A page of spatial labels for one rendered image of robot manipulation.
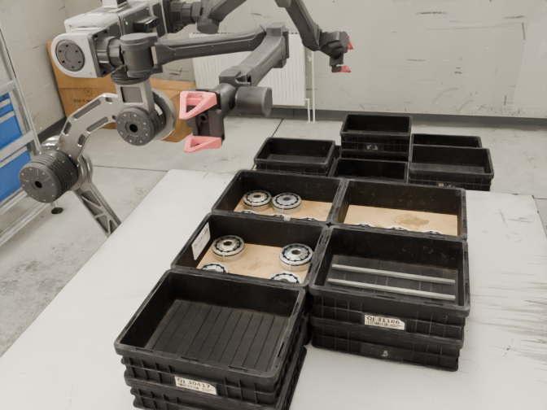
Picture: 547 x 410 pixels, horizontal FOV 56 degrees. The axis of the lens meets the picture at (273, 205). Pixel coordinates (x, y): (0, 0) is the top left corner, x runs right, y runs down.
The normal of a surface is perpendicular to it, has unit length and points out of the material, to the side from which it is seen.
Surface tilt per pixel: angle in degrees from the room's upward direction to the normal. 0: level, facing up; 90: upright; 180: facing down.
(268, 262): 0
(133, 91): 90
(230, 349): 0
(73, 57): 90
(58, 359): 0
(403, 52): 90
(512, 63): 90
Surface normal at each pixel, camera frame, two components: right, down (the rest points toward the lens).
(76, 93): -0.24, 0.49
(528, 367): -0.06, -0.85
